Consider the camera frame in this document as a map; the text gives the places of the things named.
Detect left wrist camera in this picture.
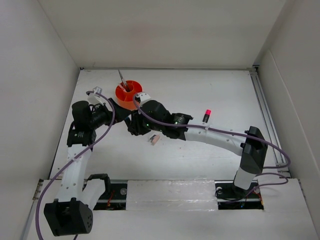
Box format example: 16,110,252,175
86,86,102,105

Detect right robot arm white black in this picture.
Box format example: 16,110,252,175
125,100,268,198

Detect metal rail at table front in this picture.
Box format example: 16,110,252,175
93,179,264,212

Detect black handled scissors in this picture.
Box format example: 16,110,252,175
118,69,130,92

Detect orange round divided container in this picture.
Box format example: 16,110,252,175
115,80,143,110

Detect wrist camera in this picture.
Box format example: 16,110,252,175
135,91,152,105
86,86,102,105

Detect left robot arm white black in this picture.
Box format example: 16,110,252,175
44,98,131,237

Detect pink cap black highlighter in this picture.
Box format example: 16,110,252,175
202,109,212,123

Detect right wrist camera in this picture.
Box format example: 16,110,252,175
135,91,152,105

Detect aluminium rail right side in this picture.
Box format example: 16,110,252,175
249,65,291,178

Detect pink white mini stapler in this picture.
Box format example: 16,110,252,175
149,134,160,146

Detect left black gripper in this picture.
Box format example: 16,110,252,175
88,98,131,129

